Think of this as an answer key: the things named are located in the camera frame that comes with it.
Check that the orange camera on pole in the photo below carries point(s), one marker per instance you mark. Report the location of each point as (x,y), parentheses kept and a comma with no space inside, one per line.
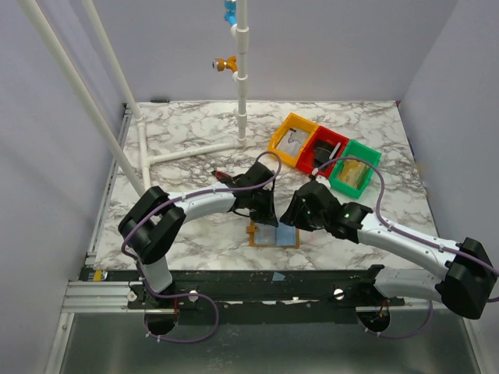
(220,64)

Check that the yellow plastic bin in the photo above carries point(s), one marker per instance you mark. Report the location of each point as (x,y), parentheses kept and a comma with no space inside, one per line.
(292,121)

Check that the green plastic bin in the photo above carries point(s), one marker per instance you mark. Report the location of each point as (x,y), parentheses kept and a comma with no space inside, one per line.
(362,152)

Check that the black mounting rail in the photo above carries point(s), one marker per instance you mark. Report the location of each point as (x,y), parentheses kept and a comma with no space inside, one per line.
(203,297)

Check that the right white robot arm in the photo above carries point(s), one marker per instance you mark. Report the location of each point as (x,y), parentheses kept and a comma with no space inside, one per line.
(457,274)

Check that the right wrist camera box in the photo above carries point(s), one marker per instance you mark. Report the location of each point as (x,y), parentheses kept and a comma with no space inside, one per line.
(317,177)

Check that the cards in yellow bin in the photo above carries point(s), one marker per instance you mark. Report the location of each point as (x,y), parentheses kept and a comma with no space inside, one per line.
(292,142)

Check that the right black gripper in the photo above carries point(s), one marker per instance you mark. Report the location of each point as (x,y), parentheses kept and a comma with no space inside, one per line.
(293,213)

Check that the red black utility knife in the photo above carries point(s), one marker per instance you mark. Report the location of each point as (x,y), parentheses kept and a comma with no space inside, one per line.
(222,177)

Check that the white PVC pipe frame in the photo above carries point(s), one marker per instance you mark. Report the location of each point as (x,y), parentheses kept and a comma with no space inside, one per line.
(239,31)

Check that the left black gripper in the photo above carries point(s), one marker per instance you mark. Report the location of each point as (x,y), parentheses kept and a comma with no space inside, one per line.
(267,213)

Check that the red plastic bin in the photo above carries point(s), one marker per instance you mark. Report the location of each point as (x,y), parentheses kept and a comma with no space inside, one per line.
(305,160)

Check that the black items in red bin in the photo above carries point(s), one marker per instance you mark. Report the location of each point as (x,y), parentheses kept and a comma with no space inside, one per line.
(323,152)

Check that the gold cards in green bin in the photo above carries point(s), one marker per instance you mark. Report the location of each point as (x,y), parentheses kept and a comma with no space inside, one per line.
(353,173)

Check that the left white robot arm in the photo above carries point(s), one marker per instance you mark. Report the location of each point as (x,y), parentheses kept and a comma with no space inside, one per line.
(152,225)

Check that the mustard yellow card holder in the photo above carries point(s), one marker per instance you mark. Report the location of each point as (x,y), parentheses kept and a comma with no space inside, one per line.
(282,236)

